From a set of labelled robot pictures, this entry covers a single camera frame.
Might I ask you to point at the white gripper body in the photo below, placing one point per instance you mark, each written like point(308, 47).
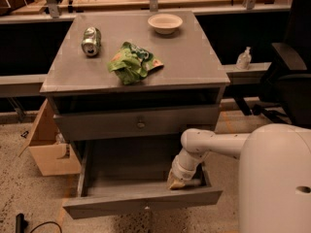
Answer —
point(180, 173)

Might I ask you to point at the grey drawer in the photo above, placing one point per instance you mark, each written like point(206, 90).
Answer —
point(129, 175)
point(135, 123)

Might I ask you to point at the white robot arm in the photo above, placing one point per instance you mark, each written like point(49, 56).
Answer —
point(274, 174)

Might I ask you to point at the grey top drawer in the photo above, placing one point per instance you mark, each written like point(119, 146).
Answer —
point(135, 123)

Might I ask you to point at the grey drawer cabinet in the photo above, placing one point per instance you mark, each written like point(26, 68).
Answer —
point(114, 77)

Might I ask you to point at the open cardboard box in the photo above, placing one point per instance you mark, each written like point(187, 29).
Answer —
point(52, 154)

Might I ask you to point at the green chip bag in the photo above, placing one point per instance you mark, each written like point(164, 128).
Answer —
point(133, 64)

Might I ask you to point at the clear sanitizer bottle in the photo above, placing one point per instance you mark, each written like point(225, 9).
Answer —
point(244, 59)

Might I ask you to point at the black office chair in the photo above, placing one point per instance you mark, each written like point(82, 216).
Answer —
point(287, 82)

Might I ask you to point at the white paper bowl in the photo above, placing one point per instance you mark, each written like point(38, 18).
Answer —
point(165, 23)

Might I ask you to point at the crushed green soda can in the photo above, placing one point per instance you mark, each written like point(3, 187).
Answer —
point(91, 42)

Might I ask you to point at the grey metal rail frame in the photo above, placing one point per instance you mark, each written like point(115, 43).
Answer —
point(28, 44)

